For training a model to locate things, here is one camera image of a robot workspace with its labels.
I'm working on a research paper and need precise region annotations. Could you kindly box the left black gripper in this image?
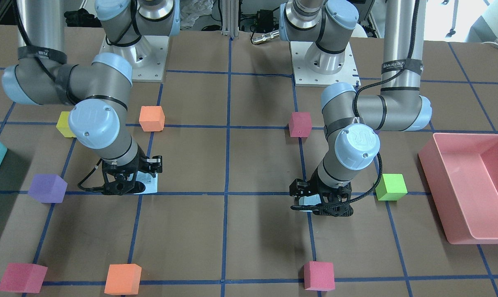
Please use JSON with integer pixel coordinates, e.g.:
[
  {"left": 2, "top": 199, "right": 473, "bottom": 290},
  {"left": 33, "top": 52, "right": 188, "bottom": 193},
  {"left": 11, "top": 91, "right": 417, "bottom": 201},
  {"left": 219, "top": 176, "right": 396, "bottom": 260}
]
[{"left": 290, "top": 171, "right": 353, "bottom": 217}]

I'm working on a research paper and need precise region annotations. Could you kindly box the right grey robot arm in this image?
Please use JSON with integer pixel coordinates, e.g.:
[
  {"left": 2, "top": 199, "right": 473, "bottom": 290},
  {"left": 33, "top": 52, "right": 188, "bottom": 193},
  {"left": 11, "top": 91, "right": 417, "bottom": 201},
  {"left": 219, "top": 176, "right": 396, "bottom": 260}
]
[{"left": 2, "top": 0, "right": 162, "bottom": 195}]

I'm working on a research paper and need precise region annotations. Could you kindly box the far orange foam block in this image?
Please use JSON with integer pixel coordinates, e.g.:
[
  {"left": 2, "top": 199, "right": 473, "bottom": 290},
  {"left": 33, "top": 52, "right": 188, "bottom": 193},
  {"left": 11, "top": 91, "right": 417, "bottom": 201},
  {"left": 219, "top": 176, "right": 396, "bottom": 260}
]
[{"left": 104, "top": 264, "right": 142, "bottom": 295}]

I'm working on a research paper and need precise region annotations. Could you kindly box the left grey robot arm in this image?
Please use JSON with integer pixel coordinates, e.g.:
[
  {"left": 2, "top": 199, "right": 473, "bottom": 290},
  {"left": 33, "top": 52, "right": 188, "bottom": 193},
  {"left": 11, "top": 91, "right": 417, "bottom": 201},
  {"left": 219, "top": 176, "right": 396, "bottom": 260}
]
[{"left": 279, "top": 0, "right": 432, "bottom": 217}]

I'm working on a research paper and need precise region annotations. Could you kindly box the purple foam block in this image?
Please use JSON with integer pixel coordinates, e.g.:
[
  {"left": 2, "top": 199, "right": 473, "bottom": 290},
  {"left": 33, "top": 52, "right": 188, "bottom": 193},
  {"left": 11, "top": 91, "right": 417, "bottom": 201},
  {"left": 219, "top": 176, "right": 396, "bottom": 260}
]
[{"left": 27, "top": 174, "right": 68, "bottom": 203}]

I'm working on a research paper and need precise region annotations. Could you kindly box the near pink block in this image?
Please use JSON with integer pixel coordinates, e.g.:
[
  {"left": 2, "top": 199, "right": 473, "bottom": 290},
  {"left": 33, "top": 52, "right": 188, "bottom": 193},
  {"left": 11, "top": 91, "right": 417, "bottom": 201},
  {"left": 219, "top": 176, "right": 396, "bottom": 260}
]
[{"left": 288, "top": 112, "right": 312, "bottom": 138}]

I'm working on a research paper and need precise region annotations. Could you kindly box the pink plastic bin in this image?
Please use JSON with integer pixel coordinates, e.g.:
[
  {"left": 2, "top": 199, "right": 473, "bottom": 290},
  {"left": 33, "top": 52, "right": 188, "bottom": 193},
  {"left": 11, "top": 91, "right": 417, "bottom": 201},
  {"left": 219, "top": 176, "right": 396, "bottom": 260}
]
[{"left": 418, "top": 133, "right": 498, "bottom": 244}]

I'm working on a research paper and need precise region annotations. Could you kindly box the pink block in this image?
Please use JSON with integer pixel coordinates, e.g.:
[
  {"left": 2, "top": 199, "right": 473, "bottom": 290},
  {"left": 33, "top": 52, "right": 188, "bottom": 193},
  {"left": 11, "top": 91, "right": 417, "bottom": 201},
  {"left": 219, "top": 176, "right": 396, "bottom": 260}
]
[
  {"left": 303, "top": 261, "right": 336, "bottom": 292},
  {"left": 0, "top": 263, "right": 48, "bottom": 293},
  {"left": 288, "top": 112, "right": 312, "bottom": 138}
]

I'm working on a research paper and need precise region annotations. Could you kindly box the orange foam block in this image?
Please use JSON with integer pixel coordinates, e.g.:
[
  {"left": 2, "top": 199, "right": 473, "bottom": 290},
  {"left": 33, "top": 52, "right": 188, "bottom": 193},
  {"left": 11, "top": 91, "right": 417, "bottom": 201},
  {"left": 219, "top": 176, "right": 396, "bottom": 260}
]
[
  {"left": 139, "top": 106, "right": 165, "bottom": 132},
  {"left": 104, "top": 264, "right": 142, "bottom": 295}
]

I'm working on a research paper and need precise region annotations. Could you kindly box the aluminium frame post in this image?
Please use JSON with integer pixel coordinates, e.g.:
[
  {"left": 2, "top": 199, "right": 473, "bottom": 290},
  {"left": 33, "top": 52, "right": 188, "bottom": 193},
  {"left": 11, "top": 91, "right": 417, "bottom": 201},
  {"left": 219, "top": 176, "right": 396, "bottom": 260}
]
[{"left": 219, "top": 0, "right": 240, "bottom": 40}]

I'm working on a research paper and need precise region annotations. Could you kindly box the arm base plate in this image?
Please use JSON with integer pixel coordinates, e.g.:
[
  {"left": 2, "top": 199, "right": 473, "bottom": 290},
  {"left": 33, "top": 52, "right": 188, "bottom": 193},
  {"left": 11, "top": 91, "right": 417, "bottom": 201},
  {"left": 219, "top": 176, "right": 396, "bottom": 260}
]
[
  {"left": 290, "top": 41, "right": 362, "bottom": 87},
  {"left": 99, "top": 35, "right": 170, "bottom": 83}
]

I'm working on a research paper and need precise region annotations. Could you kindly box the far pink block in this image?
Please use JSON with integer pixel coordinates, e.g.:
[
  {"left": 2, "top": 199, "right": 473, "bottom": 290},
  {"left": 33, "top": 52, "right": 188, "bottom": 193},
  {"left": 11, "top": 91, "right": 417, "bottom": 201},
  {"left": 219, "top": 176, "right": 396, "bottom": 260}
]
[
  {"left": 303, "top": 261, "right": 336, "bottom": 292},
  {"left": 0, "top": 263, "right": 48, "bottom": 293}
]

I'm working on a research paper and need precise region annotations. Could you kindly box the yellow foam block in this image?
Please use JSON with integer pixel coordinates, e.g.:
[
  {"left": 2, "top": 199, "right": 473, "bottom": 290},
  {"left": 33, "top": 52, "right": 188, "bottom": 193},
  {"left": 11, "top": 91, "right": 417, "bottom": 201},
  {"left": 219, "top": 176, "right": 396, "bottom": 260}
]
[{"left": 56, "top": 111, "right": 76, "bottom": 138}]

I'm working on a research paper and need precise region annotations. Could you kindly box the near orange foam block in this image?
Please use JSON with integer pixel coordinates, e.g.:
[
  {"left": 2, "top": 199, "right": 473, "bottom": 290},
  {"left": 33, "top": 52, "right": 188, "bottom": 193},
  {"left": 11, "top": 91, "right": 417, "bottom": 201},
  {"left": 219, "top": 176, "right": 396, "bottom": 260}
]
[{"left": 139, "top": 106, "right": 165, "bottom": 132}]

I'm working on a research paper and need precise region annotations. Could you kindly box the green foam block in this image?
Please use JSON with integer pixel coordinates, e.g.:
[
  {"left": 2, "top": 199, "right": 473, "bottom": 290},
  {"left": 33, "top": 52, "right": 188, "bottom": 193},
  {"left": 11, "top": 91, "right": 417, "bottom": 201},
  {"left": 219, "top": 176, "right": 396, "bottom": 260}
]
[{"left": 375, "top": 173, "right": 408, "bottom": 201}]

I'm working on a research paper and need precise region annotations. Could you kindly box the light blue block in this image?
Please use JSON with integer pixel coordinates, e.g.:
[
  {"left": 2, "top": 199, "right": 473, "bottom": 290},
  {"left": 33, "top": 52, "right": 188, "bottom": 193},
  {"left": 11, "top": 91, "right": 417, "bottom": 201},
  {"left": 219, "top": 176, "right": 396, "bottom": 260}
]
[
  {"left": 135, "top": 171, "right": 158, "bottom": 194},
  {"left": 296, "top": 194, "right": 321, "bottom": 205}
]

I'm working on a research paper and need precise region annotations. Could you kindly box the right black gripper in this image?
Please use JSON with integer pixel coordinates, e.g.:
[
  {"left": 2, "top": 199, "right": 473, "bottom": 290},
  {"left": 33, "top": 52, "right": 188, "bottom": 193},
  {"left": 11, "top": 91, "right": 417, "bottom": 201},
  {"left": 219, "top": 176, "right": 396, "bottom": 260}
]
[{"left": 101, "top": 145, "right": 163, "bottom": 195}]

